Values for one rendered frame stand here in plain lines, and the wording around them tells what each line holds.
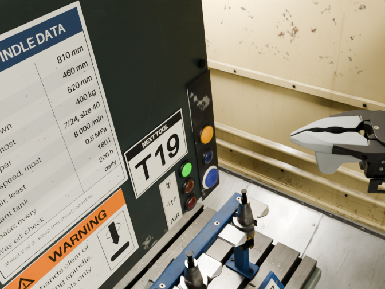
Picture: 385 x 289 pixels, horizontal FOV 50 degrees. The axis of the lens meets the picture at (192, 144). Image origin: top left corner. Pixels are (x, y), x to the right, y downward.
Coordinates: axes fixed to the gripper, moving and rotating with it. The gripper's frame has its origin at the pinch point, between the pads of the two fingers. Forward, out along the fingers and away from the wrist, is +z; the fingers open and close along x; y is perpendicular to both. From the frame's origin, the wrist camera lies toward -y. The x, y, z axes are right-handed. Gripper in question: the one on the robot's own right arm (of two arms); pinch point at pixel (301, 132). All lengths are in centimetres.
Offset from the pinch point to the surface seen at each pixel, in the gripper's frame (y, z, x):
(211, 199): 93, 26, 75
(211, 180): 8.3, 12.2, -0.5
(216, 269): 51, 15, 13
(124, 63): -15.2, 18.3, -8.9
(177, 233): 83, 35, 49
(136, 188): -0.3, 19.3, -11.1
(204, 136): 0.1, 12.6, -0.8
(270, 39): 22, 3, 76
